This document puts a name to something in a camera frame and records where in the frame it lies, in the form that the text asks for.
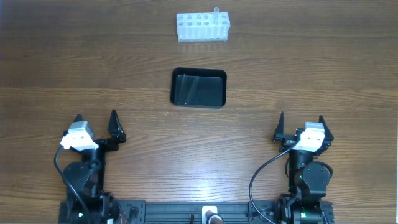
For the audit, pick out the mounting rail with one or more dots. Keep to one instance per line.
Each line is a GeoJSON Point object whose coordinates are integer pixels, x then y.
{"type": "Point", "coordinates": [174, 213]}

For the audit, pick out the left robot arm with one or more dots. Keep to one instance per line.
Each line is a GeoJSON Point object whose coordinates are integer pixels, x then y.
{"type": "Point", "coordinates": [82, 177]}

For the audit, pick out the black tray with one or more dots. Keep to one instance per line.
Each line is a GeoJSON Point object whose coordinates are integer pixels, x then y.
{"type": "Point", "coordinates": [211, 91]}

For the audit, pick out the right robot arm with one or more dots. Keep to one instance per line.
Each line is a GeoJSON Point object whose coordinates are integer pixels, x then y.
{"type": "Point", "coordinates": [314, 180]}

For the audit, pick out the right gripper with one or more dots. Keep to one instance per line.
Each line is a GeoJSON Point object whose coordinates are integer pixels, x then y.
{"type": "Point", "coordinates": [286, 146]}

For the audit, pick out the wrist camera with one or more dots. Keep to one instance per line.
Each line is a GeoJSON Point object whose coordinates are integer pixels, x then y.
{"type": "Point", "coordinates": [311, 137]}
{"type": "Point", "coordinates": [77, 137]}

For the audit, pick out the clear test tube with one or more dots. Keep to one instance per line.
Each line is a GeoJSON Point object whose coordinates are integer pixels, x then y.
{"type": "Point", "coordinates": [215, 14]}

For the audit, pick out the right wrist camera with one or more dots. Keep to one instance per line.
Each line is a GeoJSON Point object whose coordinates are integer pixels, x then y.
{"type": "Point", "coordinates": [311, 137]}

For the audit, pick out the white test tube rack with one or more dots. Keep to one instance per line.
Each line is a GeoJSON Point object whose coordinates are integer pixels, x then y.
{"type": "Point", "coordinates": [199, 32]}

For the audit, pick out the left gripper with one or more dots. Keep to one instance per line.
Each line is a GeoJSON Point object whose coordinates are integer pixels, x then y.
{"type": "Point", "coordinates": [107, 144]}

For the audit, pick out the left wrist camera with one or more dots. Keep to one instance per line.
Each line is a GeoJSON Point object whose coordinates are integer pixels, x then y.
{"type": "Point", "coordinates": [77, 137]}

